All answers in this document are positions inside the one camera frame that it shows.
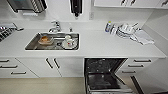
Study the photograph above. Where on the bowl with orange food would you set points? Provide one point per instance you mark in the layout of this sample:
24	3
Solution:
46	40

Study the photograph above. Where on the white three-door wall cabinet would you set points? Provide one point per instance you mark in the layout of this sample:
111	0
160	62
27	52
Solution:
110	2

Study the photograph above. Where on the blue dish soap bottle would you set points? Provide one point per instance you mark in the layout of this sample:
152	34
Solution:
108	27

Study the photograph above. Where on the small white container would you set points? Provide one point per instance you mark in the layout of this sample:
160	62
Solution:
114	30

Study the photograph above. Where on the white wall outlet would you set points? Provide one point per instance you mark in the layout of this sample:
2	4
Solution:
91	15

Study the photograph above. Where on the steel paper towel dispenser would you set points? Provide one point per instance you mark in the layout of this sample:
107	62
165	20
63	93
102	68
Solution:
26	5

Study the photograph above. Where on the small dark utensil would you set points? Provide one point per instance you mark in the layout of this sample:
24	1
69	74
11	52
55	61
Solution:
19	27

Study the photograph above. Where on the white base cabinet with doors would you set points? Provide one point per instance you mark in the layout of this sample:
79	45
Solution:
36	68

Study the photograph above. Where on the white drawer cabinet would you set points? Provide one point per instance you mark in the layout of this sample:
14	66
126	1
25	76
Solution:
150	68

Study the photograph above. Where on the black wall soap dispenser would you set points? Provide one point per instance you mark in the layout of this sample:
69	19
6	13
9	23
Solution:
76	6

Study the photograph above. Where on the chrome faucet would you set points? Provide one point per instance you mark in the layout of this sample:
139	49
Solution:
55	27

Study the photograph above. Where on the stainless steel dishwasher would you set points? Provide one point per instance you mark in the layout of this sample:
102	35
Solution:
103	81

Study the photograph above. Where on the stainless steel sink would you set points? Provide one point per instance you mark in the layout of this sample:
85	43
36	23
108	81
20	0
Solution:
31	47

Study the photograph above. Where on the small metal sink dispenser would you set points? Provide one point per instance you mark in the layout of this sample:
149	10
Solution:
70	29

